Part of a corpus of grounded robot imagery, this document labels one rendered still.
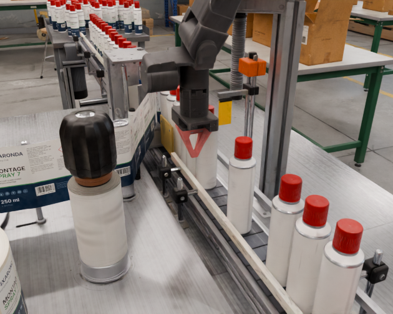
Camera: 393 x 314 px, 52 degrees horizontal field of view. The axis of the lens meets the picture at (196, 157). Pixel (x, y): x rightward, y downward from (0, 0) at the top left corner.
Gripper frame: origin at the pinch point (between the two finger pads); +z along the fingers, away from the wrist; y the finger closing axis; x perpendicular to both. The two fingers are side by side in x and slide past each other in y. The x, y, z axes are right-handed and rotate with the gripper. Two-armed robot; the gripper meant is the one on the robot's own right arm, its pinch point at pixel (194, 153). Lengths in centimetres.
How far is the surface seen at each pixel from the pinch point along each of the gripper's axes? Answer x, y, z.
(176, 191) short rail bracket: -3.4, -1.9, 9.7
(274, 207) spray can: 3.4, 25.9, -2.1
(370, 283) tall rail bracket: 14.5, 37.1, 7.6
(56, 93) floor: -15, -375, 99
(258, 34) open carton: 125, -192, 16
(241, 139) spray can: 5.3, 10.5, -6.7
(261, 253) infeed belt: 6.3, 18.9, 13.8
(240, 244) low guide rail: 1.9, 18.4, 10.6
